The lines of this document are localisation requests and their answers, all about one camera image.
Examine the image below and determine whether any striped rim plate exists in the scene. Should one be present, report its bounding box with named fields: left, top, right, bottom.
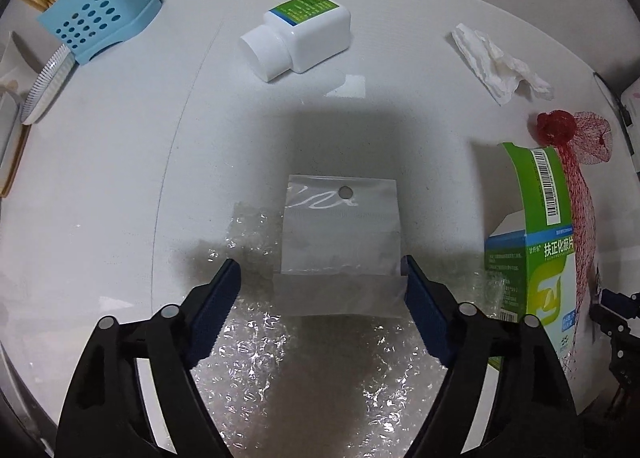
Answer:
left=20, top=43, right=76, bottom=125

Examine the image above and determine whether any green and blue medicine box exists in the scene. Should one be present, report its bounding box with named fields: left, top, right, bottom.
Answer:
left=484, top=141, right=581, bottom=371

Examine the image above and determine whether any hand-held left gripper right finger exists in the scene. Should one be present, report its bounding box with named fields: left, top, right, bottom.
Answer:
left=401, top=255, right=576, bottom=458

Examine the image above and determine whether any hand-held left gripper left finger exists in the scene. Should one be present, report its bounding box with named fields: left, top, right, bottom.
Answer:
left=59, top=258, right=242, bottom=458

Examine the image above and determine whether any crumpled white tissue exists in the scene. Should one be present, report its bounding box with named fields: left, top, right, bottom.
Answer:
left=451, top=22, right=555, bottom=106

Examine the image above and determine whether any white pill bottle green label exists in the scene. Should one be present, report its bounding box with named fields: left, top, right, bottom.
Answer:
left=239, top=0, right=352, bottom=84

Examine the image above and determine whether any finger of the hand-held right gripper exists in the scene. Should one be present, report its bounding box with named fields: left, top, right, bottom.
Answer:
left=600, top=288, right=640, bottom=311
left=589, top=305, right=632, bottom=338

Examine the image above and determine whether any clear plastic zip bag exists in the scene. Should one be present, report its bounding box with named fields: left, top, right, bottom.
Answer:
left=274, top=174, right=405, bottom=316

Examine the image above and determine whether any clear bubble wrap sheet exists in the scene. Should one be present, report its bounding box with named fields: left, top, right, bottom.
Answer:
left=192, top=201, right=506, bottom=458

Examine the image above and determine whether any red mesh net bag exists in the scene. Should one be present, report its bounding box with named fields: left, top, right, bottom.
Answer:
left=536, top=109, right=615, bottom=375

